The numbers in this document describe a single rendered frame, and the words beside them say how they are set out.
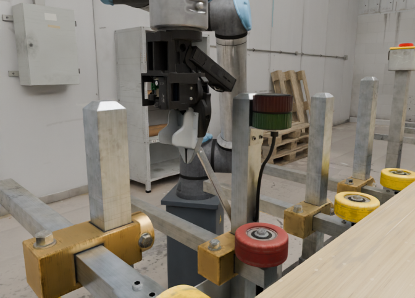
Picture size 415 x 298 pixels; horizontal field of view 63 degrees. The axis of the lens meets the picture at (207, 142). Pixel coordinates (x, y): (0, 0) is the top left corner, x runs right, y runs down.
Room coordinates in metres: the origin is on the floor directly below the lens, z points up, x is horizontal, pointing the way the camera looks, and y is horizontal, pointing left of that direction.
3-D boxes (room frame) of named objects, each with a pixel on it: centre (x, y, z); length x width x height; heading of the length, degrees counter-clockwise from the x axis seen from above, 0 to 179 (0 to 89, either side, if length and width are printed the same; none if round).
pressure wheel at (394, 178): (0.80, -0.47, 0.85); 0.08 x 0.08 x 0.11
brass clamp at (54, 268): (0.36, 0.13, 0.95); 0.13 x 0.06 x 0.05; 134
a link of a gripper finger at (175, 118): (0.56, 0.06, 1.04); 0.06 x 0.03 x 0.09; 134
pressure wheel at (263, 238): (0.48, -0.08, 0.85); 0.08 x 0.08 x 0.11
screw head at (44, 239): (0.32, 0.17, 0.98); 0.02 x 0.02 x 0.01
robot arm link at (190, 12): (0.55, 0.04, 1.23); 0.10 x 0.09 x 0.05; 44
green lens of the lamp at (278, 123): (0.52, -0.10, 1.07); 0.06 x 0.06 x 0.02
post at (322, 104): (0.72, -0.24, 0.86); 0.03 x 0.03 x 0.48; 44
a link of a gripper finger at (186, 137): (0.54, 0.04, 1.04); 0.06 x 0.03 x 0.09; 134
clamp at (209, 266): (0.53, -0.05, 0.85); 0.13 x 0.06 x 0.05; 134
